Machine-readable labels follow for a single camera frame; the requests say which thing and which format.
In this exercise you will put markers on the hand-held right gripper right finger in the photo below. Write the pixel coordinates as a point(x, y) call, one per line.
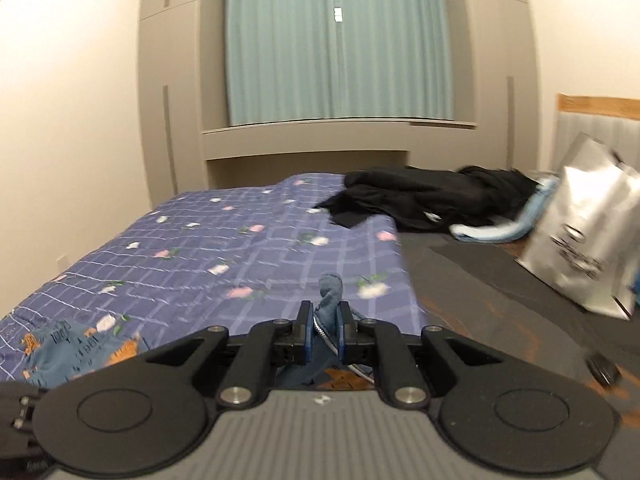
point(342, 334)

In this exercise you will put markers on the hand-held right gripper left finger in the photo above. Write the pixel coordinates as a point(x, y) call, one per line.
point(307, 336)

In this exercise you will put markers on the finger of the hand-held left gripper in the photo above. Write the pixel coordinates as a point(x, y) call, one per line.
point(20, 412)

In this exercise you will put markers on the blue pants with orange print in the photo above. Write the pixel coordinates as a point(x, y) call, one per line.
point(330, 305)

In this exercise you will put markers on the purple checked floral blanket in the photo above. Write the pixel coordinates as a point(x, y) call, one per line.
point(210, 250)

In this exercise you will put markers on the black jacket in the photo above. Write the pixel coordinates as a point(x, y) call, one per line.
point(400, 195)

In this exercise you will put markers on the light blue cloth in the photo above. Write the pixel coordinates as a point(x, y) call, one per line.
point(520, 225)

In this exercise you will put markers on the black garment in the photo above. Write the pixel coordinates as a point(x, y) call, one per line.
point(500, 190)

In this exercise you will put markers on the white shopping bag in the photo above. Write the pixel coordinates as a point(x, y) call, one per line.
point(585, 230)

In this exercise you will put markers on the small black object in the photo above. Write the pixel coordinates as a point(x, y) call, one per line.
point(604, 371)

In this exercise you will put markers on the beige built-in wardrobe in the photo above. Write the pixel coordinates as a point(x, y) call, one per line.
point(180, 85)

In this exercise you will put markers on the teal curtain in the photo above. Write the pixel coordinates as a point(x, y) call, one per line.
point(340, 50)

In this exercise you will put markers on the wooden padded headboard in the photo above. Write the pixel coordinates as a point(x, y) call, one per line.
point(590, 120)

